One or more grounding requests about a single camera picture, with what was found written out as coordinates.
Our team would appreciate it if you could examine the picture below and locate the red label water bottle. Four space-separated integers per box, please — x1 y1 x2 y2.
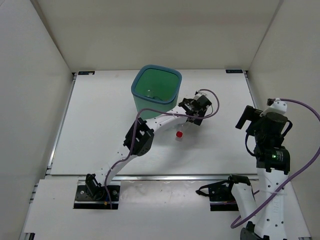
175 122 189 139

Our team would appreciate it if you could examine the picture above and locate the green label water bottle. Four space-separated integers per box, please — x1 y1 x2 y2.
144 89 162 101

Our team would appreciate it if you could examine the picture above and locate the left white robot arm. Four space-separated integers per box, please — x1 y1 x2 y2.
85 91 212 201

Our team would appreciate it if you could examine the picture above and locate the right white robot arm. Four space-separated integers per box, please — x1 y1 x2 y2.
224 100 293 240

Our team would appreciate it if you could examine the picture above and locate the teal plastic bin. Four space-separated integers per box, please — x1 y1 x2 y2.
131 64 182 112

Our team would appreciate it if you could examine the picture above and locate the right table corner label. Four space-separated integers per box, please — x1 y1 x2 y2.
225 69 243 74

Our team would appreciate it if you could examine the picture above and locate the table corner label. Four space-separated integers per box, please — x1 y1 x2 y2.
225 69 243 74
77 71 95 76

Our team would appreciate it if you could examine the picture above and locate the left table corner label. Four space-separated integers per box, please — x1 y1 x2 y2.
77 71 95 76

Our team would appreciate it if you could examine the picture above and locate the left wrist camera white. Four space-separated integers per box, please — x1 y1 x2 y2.
193 91 208 100

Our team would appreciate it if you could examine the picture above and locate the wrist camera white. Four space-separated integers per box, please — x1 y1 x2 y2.
193 91 208 100
259 98 287 117

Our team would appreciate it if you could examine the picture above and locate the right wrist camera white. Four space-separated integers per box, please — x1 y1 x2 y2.
259 98 287 117

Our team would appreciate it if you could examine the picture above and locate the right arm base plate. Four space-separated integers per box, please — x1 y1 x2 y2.
195 174 251 212

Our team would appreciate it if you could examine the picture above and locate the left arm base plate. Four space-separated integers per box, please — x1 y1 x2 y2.
73 183 121 210

